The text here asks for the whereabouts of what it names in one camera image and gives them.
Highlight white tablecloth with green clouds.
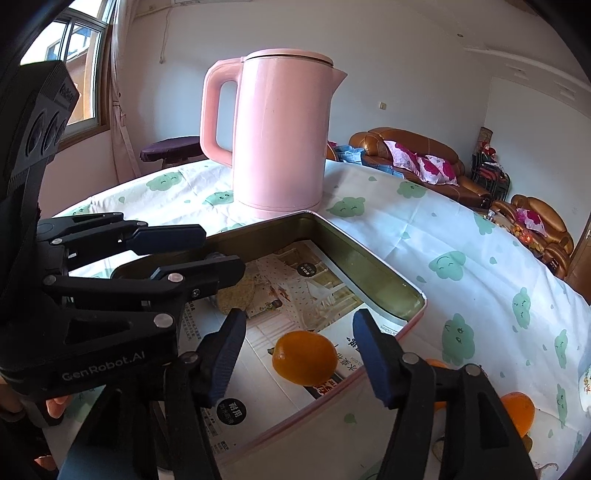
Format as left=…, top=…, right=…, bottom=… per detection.
left=39, top=159, right=591, bottom=480

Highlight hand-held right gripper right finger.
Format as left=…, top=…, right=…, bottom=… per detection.
left=352, top=308, right=539, bottom=480

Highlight window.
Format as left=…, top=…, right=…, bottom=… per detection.
left=21, top=0, right=116, bottom=148

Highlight pink electric kettle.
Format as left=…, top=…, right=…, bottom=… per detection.
left=199, top=47, right=348, bottom=220

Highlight beige textured round food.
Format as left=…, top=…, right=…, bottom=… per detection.
left=216, top=272, right=257, bottom=312

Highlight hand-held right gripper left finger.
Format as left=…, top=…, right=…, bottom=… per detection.
left=60, top=308, right=247, bottom=480

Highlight dark purple stool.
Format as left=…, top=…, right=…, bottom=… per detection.
left=140, top=136, right=208, bottom=168

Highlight coffee table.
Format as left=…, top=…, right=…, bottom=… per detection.
left=480, top=210, right=550, bottom=257

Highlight brown wooden door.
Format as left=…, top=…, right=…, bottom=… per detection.
left=566, top=222, right=591, bottom=301

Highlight brown leather sofa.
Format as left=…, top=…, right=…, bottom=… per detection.
left=348, top=128, right=492, bottom=210

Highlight printed paper liner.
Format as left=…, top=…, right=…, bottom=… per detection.
left=180, top=240, right=407, bottom=453

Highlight orange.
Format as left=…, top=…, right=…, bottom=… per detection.
left=271, top=330, right=339, bottom=387
left=425, top=358, right=450, bottom=411
left=501, top=391, right=536, bottom=438

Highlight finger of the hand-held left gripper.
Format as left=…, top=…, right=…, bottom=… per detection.
left=37, top=211, right=207, bottom=260
left=43, top=255, right=246, bottom=325

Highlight pink floral pillow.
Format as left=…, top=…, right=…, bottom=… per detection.
left=418, top=154, right=460, bottom=186
left=516, top=208, right=548, bottom=238
left=384, top=141, right=421, bottom=174

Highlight metal tin box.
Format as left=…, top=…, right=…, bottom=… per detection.
left=111, top=210, right=428, bottom=469

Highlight person's left hand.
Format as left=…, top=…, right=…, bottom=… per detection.
left=45, top=395, right=71, bottom=419

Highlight stacked chairs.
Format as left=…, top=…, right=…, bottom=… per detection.
left=471, top=143, right=511, bottom=201

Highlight blue checked cloth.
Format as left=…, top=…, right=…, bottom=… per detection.
left=333, top=144, right=370, bottom=163

